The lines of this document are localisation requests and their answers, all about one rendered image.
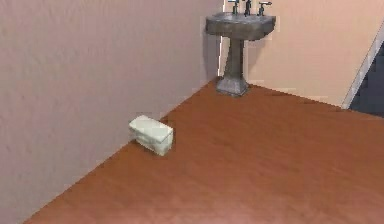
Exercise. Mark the grey pedestal sink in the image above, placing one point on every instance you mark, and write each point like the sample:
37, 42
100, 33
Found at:
238, 26

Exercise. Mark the pale white box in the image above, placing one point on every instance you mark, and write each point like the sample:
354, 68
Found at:
151, 134

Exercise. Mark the dark metal faucet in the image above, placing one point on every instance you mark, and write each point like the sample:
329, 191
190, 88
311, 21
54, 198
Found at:
247, 7

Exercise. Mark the white door frame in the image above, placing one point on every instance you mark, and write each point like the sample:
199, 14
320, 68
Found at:
363, 66

